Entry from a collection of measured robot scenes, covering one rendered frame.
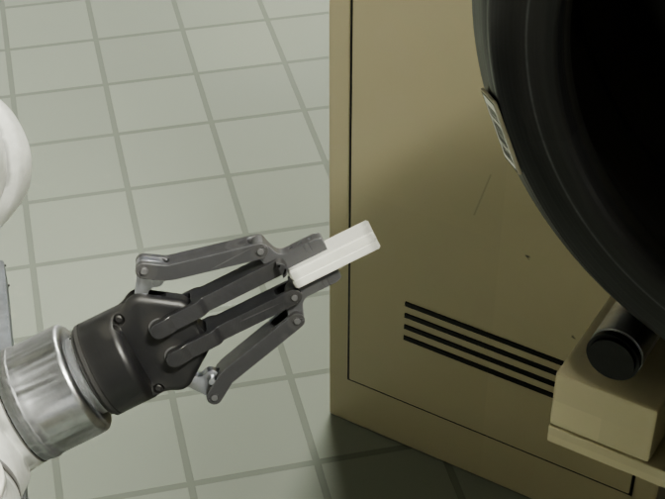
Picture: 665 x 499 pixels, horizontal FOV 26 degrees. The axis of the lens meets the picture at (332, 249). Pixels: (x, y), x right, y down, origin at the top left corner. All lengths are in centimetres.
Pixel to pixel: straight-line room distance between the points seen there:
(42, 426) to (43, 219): 176
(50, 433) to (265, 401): 133
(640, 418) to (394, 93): 85
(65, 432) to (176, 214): 174
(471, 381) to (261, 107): 113
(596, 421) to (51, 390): 44
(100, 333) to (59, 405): 6
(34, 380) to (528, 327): 108
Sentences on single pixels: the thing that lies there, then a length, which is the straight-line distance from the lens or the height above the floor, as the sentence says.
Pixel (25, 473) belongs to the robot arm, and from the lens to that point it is 109.
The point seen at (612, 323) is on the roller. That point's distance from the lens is 115.
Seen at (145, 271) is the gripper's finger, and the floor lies 100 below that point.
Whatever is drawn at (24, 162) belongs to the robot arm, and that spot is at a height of 87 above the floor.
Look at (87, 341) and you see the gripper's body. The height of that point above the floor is 96.
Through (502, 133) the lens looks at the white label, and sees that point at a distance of 107.
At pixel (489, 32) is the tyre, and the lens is 102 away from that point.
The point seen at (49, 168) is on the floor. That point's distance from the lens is 296.
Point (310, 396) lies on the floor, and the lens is 240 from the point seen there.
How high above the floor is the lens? 167
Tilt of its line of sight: 38 degrees down
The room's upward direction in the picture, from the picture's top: straight up
